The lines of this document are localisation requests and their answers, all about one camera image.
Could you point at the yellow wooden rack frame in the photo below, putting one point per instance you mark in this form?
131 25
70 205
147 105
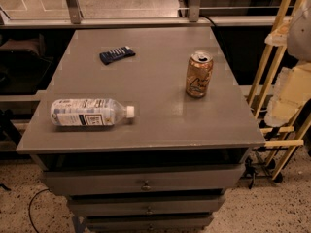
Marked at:
279 142

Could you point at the bottom grey drawer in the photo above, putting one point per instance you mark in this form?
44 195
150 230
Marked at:
148 223

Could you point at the grey drawer cabinet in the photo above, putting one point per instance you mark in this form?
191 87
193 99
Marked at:
170 127

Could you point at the top grey drawer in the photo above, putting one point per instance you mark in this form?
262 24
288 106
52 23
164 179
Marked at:
144 180

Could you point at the clear plastic water bottle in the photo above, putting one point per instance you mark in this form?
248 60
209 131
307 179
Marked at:
89 112

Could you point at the blue rxbar blueberry bar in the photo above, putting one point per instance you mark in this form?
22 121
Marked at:
111 56

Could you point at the orange soda can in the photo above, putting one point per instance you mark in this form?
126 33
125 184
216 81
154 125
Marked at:
199 73

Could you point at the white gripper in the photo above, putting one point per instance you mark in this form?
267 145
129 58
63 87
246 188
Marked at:
300 36

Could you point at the middle grey drawer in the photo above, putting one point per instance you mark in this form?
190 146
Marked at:
147 206

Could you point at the grey drawer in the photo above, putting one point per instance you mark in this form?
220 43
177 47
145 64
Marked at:
147 206
144 180
148 223

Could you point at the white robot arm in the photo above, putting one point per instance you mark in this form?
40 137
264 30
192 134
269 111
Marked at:
295 35

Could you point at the grey metal railing frame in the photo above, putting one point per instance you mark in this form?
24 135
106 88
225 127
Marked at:
79 13

